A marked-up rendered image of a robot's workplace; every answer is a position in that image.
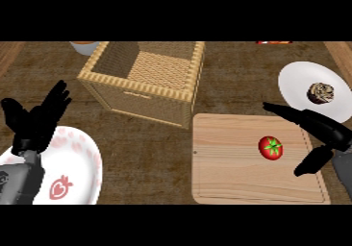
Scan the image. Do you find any chocolate cupcake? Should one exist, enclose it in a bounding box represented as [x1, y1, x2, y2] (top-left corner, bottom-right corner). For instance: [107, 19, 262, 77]
[307, 82, 338, 106]

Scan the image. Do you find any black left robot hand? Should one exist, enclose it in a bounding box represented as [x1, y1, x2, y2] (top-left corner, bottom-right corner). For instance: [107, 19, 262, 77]
[0, 80, 74, 155]

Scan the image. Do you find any white plate with strawberry print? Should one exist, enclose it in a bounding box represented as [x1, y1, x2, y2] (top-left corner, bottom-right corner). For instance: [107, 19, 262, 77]
[0, 125, 104, 206]

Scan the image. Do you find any tan wicker basket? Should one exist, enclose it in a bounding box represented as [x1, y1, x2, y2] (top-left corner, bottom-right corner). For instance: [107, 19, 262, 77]
[77, 41, 207, 130]

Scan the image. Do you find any red tomato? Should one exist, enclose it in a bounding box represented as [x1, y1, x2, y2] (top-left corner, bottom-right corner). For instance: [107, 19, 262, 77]
[258, 135, 286, 161]

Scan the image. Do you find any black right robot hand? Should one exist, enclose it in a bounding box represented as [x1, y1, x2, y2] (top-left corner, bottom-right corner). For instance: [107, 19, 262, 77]
[262, 101, 352, 178]

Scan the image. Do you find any plain white plate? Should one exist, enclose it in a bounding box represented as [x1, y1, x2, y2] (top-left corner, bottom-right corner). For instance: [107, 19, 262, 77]
[277, 61, 352, 124]

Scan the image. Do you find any pale wooden cutting board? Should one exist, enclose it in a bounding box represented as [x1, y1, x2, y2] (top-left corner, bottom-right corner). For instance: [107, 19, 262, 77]
[191, 112, 333, 205]

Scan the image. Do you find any grey cup with orange top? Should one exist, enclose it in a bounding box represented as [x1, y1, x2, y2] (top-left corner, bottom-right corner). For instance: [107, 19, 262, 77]
[68, 41, 102, 57]

